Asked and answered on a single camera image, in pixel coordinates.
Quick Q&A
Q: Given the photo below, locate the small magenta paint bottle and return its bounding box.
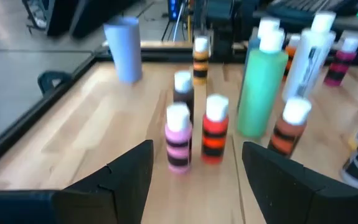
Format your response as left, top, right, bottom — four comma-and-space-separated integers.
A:
323, 36, 358, 87

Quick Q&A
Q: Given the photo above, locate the small red paint bottle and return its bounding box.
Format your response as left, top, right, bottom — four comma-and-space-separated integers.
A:
200, 94, 230, 165

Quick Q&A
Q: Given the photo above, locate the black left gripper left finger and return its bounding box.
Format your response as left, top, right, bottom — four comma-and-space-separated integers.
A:
54, 139, 154, 224

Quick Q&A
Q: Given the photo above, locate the small pink paint bottle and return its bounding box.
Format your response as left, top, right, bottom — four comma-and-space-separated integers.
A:
164, 102, 194, 174

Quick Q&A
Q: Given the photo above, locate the black aluminium table frame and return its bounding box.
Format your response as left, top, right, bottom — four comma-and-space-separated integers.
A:
0, 43, 254, 177

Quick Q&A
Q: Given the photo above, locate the black table clamp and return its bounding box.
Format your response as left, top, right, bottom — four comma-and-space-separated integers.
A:
37, 70, 73, 96

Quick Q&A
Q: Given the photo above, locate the lavender plastic cup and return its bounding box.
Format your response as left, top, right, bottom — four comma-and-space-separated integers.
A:
103, 16, 143, 84

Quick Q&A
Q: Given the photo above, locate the small yellow paint bottle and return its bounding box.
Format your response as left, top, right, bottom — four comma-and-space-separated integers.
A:
192, 36, 210, 85

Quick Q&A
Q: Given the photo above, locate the small dark brown paint bottle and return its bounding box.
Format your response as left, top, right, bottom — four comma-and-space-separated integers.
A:
172, 70, 195, 125

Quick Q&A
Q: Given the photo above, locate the large green paint bottle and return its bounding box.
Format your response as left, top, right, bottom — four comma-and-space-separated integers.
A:
237, 29, 289, 139

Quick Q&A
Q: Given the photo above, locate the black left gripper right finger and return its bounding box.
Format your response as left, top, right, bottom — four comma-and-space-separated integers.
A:
242, 142, 358, 224

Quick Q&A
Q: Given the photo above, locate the small orange paint bottle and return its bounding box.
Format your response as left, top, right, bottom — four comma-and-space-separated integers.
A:
283, 33, 301, 78

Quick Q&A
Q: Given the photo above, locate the black equipment case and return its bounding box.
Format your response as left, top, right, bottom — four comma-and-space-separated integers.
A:
46, 0, 139, 38

